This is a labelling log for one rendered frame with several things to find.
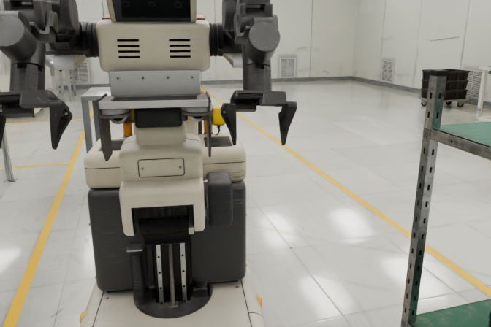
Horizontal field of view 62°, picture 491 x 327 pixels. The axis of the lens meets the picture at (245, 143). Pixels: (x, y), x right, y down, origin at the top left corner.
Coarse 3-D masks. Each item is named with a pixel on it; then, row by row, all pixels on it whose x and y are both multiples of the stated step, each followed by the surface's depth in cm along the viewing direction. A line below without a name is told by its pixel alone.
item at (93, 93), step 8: (96, 88) 296; (104, 88) 296; (80, 96) 261; (88, 96) 262; (96, 96) 263; (88, 104) 265; (96, 104) 303; (88, 112) 264; (96, 112) 305; (88, 120) 266; (96, 120) 306; (88, 128) 267; (96, 128) 308; (88, 136) 268; (96, 136) 309; (88, 144) 269
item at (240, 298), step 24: (96, 288) 152; (216, 288) 151; (240, 288) 151; (96, 312) 138; (120, 312) 138; (144, 312) 138; (168, 312) 140; (192, 312) 138; (216, 312) 138; (240, 312) 138
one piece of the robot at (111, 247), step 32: (128, 128) 152; (96, 160) 133; (224, 160) 139; (96, 192) 136; (96, 224) 138; (96, 256) 142; (128, 256) 143; (160, 256) 139; (192, 256) 146; (224, 256) 148; (128, 288) 147; (160, 288) 142; (192, 288) 148
